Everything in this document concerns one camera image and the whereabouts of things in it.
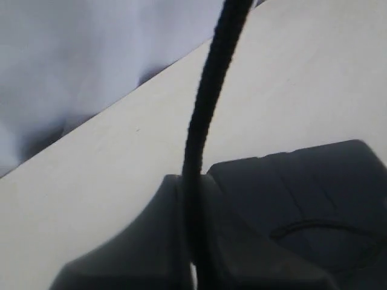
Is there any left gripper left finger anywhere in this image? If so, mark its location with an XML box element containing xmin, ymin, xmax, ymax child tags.
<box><xmin>50</xmin><ymin>175</ymin><xmax>194</xmax><ymax>289</ymax></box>

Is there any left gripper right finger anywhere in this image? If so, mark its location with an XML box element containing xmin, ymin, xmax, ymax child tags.
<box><xmin>200</xmin><ymin>175</ymin><xmax>336</xmax><ymax>289</ymax></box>

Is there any black plastic tool case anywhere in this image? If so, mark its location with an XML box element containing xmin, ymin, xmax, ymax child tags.
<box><xmin>208</xmin><ymin>140</ymin><xmax>386</xmax><ymax>289</ymax></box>

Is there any black braided rope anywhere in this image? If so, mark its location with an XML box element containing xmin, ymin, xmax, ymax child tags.
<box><xmin>181</xmin><ymin>0</ymin><xmax>258</xmax><ymax>290</ymax></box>

